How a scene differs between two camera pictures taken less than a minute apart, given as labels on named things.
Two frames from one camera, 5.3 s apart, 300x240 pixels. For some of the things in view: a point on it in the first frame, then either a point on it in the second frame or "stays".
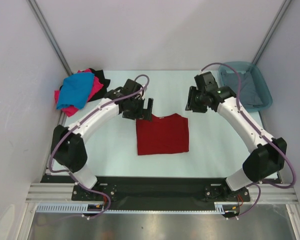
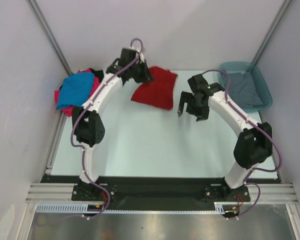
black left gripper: x=142 y=113 -> x=146 y=76
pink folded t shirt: x=68 y=111 stays
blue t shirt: x=75 y=90 stays
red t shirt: x=168 y=134 -> x=159 y=92
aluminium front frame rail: x=62 y=193 stays
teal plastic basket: x=254 y=94 stays
